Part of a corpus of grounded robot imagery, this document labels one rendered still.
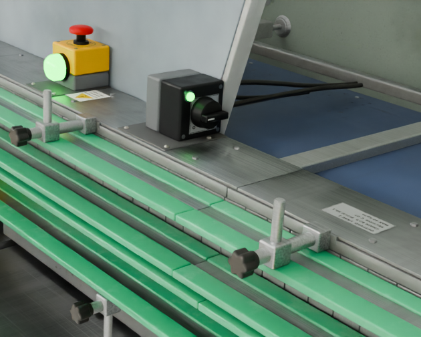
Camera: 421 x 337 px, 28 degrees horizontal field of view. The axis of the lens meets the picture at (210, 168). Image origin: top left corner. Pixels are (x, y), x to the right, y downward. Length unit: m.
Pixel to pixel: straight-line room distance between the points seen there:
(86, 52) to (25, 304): 0.42
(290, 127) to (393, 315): 0.58
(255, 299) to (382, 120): 0.54
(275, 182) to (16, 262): 0.62
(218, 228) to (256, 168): 0.16
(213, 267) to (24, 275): 0.52
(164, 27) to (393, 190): 0.43
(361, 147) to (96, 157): 0.38
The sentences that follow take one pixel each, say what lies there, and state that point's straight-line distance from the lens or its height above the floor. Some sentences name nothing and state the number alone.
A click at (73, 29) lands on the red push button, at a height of 0.81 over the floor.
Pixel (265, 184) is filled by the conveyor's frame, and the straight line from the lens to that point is 1.05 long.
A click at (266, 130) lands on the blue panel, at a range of 1.32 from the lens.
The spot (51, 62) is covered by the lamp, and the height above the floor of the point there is 0.85.
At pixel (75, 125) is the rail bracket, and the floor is 0.91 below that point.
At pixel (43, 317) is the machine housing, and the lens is 1.36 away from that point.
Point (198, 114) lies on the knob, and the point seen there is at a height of 0.82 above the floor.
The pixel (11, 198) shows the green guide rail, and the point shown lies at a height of 0.91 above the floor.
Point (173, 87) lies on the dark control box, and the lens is 1.16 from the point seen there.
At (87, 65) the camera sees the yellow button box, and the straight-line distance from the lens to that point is 1.40.
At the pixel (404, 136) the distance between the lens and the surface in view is 1.31.
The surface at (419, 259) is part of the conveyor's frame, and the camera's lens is 0.91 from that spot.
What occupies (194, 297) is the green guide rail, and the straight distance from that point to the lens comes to 1.01.
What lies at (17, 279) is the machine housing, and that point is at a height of 0.93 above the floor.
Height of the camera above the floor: 1.54
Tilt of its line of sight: 39 degrees down
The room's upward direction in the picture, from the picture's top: 104 degrees counter-clockwise
